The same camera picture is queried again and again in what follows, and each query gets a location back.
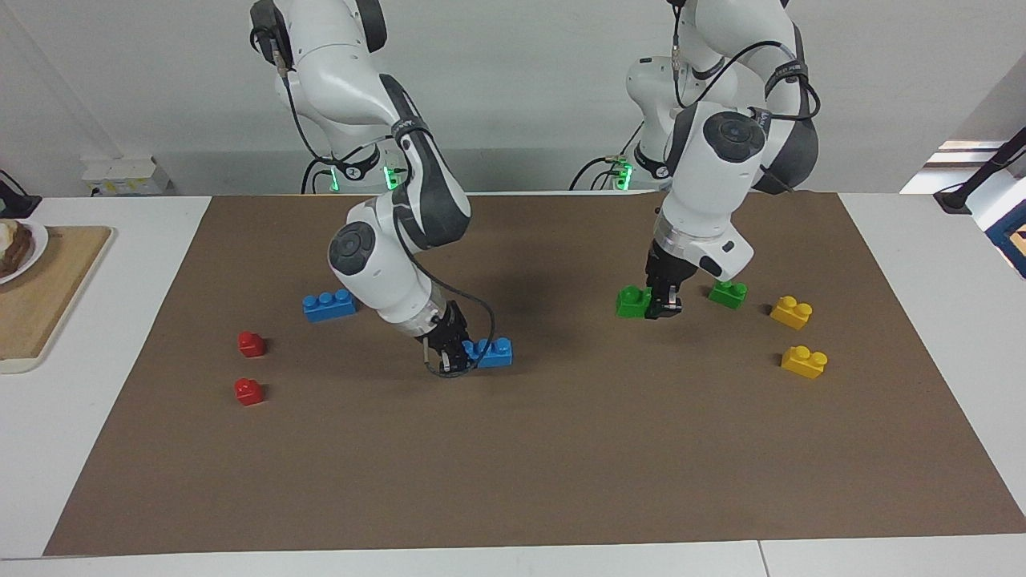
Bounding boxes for green two-stud toy brick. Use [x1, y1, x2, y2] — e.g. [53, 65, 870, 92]
[616, 286, 652, 319]
[708, 279, 748, 309]

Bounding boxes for blue three-stud toy brick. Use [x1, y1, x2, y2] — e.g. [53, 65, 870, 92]
[463, 337, 514, 369]
[303, 289, 357, 323]

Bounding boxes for brown table mat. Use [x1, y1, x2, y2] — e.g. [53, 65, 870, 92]
[42, 191, 1026, 557]

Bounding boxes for yellow two-stud toy brick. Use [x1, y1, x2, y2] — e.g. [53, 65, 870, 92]
[770, 296, 814, 330]
[782, 345, 828, 379]

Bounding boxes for blue box with orange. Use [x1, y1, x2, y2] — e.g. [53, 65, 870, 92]
[986, 204, 1026, 280]

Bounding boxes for white power strip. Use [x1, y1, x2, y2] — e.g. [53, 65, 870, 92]
[81, 156, 171, 196]

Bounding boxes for wooden cutting board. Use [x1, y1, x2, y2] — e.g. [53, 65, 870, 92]
[0, 225, 114, 375]

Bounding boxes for white plate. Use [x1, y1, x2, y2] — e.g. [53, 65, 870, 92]
[0, 219, 49, 285]

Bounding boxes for brown bread slices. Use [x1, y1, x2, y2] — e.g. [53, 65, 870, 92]
[0, 220, 33, 273]

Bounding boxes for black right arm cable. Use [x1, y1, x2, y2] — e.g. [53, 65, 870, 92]
[250, 16, 496, 379]

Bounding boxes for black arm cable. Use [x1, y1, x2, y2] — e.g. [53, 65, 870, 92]
[672, 4, 822, 121]
[250, 16, 496, 379]

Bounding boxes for black left base cable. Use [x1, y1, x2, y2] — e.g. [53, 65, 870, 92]
[569, 120, 646, 192]

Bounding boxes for black base cable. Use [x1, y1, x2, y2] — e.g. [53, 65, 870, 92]
[569, 120, 646, 192]
[301, 156, 336, 195]

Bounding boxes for black right base cable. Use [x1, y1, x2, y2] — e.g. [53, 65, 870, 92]
[301, 156, 336, 195]

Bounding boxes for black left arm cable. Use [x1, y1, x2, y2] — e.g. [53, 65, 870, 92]
[672, 4, 822, 121]

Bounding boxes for black camera stand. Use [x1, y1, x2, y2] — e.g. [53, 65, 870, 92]
[934, 127, 1026, 215]

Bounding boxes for black clamp mount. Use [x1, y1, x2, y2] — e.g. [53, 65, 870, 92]
[0, 170, 42, 219]

